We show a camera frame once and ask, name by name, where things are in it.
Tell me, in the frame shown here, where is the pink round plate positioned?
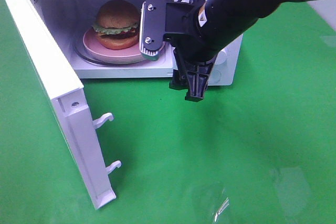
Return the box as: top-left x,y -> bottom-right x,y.
82,27 -> 166,65

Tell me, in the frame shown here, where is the round white door button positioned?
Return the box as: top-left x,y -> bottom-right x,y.
209,70 -> 221,83

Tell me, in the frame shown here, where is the glass microwave turntable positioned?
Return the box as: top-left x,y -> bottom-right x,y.
74,38 -> 145,66

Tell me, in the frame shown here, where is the white microwave door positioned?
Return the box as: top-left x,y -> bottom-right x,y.
5,0 -> 121,209

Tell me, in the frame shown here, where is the clear tape patch right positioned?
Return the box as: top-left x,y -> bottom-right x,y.
269,166 -> 311,216

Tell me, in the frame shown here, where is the lower white microwave knob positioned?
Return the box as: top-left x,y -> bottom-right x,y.
215,49 -> 227,65

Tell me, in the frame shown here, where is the clear tape patch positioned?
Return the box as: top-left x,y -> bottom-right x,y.
191,182 -> 232,223
269,166 -> 311,216

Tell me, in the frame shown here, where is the burger with lettuce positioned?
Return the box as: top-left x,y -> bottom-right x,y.
92,0 -> 140,50

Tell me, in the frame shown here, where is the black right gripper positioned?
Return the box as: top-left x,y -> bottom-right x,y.
164,0 -> 219,102

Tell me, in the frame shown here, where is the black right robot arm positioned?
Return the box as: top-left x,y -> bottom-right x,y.
164,0 -> 314,101

